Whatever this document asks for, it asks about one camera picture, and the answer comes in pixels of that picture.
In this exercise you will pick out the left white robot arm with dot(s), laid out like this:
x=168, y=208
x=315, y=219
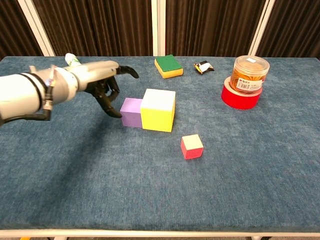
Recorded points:
x=20, y=92

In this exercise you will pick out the white bottle green label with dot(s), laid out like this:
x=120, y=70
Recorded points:
x=71, y=58

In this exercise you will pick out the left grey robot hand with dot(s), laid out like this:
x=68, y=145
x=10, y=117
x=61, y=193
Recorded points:
x=97, y=73

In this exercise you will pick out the clear jar of rubber bands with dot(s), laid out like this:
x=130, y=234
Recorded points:
x=250, y=72

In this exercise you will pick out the green yellow sponge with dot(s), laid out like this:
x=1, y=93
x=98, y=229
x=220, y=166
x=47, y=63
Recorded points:
x=168, y=65

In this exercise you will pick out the white partition post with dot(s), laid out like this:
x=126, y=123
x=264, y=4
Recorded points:
x=37, y=27
x=155, y=25
x=259, y=27

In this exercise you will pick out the dark pleated partition panel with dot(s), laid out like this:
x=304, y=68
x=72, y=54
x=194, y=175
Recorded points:
x=100, y=25
x=295, y=25
x=212, y=25
x=12, y=30

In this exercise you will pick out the yellow floor tape strip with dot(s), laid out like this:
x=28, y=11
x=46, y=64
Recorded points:
x=25, y=238

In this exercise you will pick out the red tape roll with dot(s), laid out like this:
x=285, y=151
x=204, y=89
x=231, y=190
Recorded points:
x=237, y=100

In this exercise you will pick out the small red cube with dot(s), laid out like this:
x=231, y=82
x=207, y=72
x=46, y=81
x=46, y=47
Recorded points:
x=192, y=150

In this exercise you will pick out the blue fabric table cover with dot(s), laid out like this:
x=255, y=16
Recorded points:
x=150, y=187

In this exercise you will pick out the purple cube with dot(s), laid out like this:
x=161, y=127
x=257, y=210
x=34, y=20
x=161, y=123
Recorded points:
x=131, y=112

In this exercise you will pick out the black white snack packet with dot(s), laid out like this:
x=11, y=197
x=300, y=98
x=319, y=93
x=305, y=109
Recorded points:
x=203, y=67

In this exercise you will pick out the white table frame edge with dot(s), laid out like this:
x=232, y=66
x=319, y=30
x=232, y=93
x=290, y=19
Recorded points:
x=160, y=233

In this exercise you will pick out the large yellow cube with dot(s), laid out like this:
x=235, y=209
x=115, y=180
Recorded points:
x=157, y=115

